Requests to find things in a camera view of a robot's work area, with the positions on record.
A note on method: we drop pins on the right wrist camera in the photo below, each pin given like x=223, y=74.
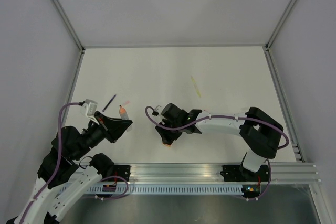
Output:
x=157, y=110

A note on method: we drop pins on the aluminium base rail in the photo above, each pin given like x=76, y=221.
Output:
x=209, y=173

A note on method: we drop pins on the frame post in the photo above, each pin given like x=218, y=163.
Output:
x=284, y=16
x=67, y=23

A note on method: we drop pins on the yellow pen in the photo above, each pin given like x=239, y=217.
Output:
x=196, y=87

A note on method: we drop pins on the right frame post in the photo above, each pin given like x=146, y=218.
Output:
x=284, y=16

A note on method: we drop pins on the purple ink refill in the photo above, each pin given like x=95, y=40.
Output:
x=109, y=102

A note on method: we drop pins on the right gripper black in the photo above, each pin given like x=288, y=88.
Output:
x=162, y=132

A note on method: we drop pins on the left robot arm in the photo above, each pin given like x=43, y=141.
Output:
x=48, y=204

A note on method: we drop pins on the slotted cable duct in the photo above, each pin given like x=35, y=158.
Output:
x=160, y=189

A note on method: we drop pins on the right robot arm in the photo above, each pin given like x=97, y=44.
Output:
x=260, y=132

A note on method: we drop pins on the left frame post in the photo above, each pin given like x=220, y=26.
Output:
x=67, y=23

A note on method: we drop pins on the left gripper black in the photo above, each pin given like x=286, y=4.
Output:
x=113, y=128

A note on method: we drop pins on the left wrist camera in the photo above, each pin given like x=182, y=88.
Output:
x=88, y=108

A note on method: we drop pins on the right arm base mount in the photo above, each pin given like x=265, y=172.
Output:
x=236, y=173

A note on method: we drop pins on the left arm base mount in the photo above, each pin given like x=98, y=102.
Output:
x=123, y=171

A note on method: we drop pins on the orange highlighter pen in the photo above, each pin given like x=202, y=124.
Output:
x=124, y=116

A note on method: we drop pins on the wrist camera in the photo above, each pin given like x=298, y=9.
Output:
x=88, y=108
x=157, y=110

